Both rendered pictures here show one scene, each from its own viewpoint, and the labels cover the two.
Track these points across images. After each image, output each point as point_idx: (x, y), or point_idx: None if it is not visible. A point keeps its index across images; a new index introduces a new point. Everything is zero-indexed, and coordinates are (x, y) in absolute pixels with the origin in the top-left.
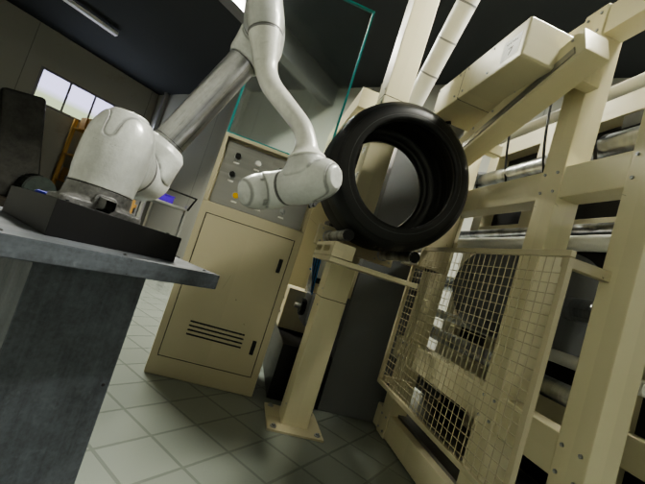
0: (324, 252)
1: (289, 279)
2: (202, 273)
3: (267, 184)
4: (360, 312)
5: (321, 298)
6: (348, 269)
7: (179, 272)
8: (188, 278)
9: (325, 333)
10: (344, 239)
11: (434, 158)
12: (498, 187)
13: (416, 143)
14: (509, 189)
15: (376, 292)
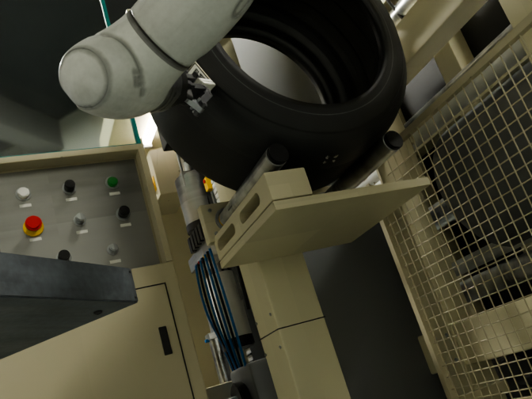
0: (251, 218)
1: (196, 355)
2: (94, 265)
3: (121, 42)
4: (341, 339)
5: (279, 331)
6: (290, 256)
7: (49, 267)
8: (74, 280)
9: (327, 388)
10: (275, 166)
11: (305, 23)
12: (414, 13)
13: (265, 16)
14: (433, 1)
15: (342, 291)
